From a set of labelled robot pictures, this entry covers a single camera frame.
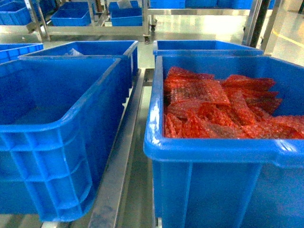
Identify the blue bin rear left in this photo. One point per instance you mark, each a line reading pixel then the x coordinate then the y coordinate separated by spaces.
pixel 126 50

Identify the blue bin with red bags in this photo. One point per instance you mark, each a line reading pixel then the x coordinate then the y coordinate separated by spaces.
pixel 228 183

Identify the blue bin rear right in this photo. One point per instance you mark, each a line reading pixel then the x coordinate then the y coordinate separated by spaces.
pixel 202 48

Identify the stainless steel shelf rack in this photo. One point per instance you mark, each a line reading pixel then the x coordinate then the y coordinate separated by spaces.
pixel 125 194

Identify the empty blue plastic bin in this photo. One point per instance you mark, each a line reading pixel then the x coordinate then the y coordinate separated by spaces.
pixel 58 122

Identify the red bubble wrap bags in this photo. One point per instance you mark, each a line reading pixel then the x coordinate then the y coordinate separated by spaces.
pixel 196 105

